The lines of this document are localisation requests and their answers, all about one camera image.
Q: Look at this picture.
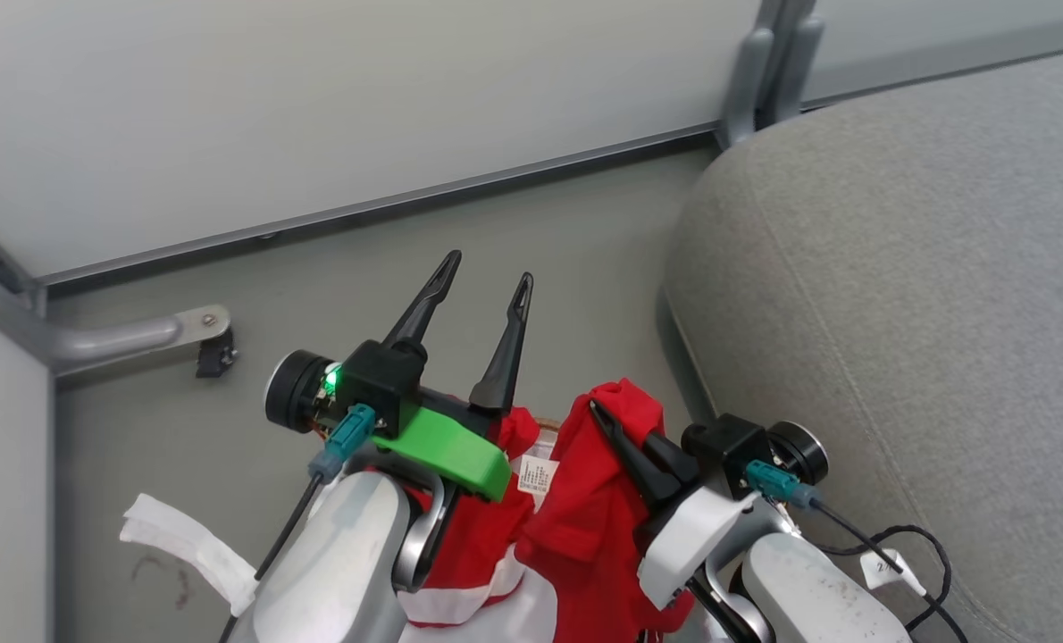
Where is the black cable teal plug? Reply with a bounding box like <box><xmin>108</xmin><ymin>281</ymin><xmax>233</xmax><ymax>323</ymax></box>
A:
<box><xmin>745</xmin><ymin>459</ymin><xmax>971</xmax><ymax>643</ymax></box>
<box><xmin>218</xmin><ymin>404</ymin><xmax>379</xmax><ymax>643</ymax></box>

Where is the white cable tag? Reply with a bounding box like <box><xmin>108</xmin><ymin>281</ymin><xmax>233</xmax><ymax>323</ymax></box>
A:
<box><xmin>859</xmin><ymin>548</ymin><xmax>928</xmax><ymax>597</ymax></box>

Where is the red white clothing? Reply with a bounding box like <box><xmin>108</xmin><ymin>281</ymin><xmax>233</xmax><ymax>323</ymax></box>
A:
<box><xmin>396</xmin><ymin>379</ymin><xmax>704</xmax><ymax>643</ymax></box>

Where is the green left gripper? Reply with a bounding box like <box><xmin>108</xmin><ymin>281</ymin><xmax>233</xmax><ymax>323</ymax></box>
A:
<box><xmin>373</xmin><ymin>250</ymin><xmax>535</xmax><ymax>504</ymax></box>

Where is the white care label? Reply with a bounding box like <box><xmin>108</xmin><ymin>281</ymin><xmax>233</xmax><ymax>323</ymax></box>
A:
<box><xmin>517</xmin><ymin>453</ymin><xmax>560</xmax><ymax>497</ymax></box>

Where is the grey partition post bracket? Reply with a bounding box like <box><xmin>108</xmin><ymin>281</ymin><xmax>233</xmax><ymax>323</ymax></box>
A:
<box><xmin>717</xmin><ymin>0</ymin><xmax>827</xmax><ymax>150</ymax></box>

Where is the left black cable teal plug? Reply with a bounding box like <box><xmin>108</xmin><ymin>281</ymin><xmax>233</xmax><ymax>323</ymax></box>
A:
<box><xmin>218</xmin><ymin>404</ymin><xmax>379</xmax><ymax>643</ymax></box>

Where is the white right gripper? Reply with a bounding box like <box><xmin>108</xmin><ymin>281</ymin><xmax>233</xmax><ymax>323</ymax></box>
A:
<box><xmin>589</xmin><ymin>399</ymin><xmax>759</xmax><ymax>611</ymax></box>

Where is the grey fabric sofa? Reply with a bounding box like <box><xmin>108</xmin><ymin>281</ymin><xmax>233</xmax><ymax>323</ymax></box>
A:
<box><xmin>664</xmin><ymin>43</ymin><xmax>1063</xmax><ymax>643</ymax></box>

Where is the right black cable teal plug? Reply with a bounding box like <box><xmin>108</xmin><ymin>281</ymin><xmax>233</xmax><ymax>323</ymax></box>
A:
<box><xmin>745</xmin><ymin>459</ymin><xmax>971</xmax><ymax>643</ymax></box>

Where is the grey metal partition foot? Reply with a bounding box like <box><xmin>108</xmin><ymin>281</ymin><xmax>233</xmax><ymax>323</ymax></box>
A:
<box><xmin>0</xmin><ymin>268</ymin><xmax>234</xmax><ymax>378</ymax></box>

